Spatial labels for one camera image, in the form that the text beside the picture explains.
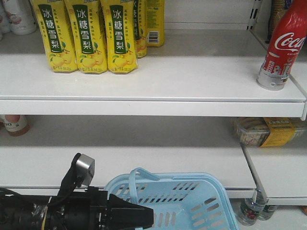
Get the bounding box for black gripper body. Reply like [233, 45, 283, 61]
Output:
[49, 186, 108, 230]

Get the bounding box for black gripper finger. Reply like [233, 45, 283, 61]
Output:
[108, 194, 154, 228]

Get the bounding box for light blue plastic basket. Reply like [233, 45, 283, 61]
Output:
[104, 167, 239, 230]

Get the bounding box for red coca cola bottle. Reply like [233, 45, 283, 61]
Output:
[257, 0, 307, 91]

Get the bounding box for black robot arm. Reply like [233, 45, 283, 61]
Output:
[0, 186, 109, 230]

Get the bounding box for orange C100 bottle right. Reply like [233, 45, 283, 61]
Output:
[0, 115, 30, 137]

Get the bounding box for white metal shelf unit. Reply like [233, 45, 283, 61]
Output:
[0, 0, 307, 205]

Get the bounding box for clear water bottle floor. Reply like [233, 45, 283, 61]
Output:
[237, 190, 266, 226]

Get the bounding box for clear box of biscuits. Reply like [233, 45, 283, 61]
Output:
[233, 117, 307, 147]

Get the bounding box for yellow pear drink bottle middle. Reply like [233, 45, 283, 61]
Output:
[64, 0, 108, 74]

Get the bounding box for yellow pear drink bottle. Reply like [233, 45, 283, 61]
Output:
[100, 0, 138, 74]
[30, 0, 78, 73]
[64, 0, 108, 74]

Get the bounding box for yellow pear drink bottle right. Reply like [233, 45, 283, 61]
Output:
[100, 0, 138, 74]

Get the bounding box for yellow pear drink bottle left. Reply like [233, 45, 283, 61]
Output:
[30, 0, 78, 73]

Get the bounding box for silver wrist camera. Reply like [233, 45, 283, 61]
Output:
[76, 154, 95, 186]

